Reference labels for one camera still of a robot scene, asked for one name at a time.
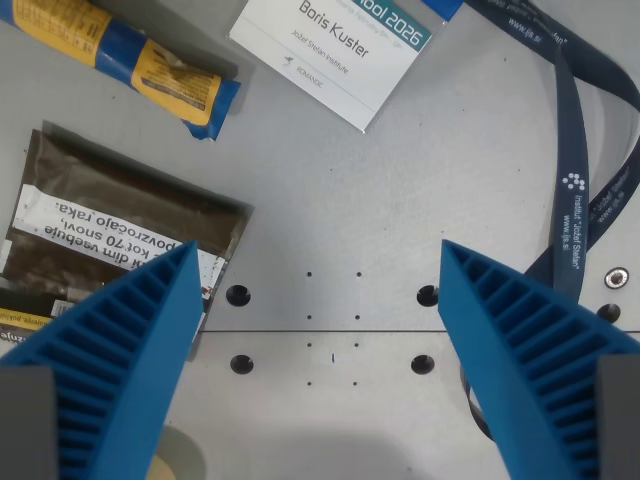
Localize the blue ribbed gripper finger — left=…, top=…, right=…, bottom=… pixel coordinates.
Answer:
left=437, top=239, right=640, bottom=480
left=0, top=239, right=205, bottom=480

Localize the silver screw head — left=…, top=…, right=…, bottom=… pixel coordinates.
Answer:
left=604, top=267, right=631, bottom=290

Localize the white conference name badge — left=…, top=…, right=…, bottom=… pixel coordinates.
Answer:
left=228, top=0, right=464, bottom=134

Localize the dark blue printed lanyard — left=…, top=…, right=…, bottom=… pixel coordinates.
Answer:
left=458, top=0, right=640, bottom=442

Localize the blue and yellow bag roll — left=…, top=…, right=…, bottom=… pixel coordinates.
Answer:
left=0, top=0, right=243, bottom=142

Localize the brown tobacco pouch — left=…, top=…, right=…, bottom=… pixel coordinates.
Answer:
left=0, top=128, right=251, bottom=359

